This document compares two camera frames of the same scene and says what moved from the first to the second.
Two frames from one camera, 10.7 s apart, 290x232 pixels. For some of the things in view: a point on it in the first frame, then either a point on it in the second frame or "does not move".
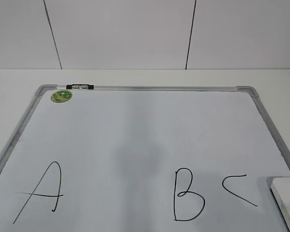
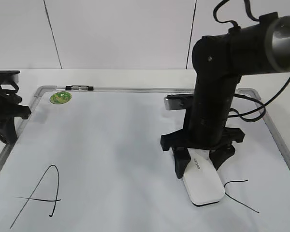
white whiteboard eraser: (286, 192) -> (201, 178)
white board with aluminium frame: (142, 158) does not move
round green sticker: (61, 96) does not move
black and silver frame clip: (80, 86) does not move
